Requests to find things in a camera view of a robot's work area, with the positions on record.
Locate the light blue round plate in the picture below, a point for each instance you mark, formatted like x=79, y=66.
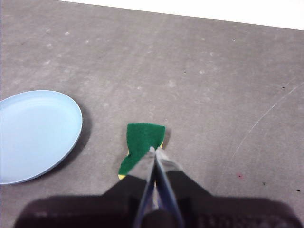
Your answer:
x=35, y=135

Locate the yellow green scouring sponge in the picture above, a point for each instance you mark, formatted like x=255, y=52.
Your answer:
x=142, y=135

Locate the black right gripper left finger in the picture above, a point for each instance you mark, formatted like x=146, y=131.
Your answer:
x=118, y=204

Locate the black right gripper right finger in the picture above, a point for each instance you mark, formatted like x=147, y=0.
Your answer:
x=202, y=209

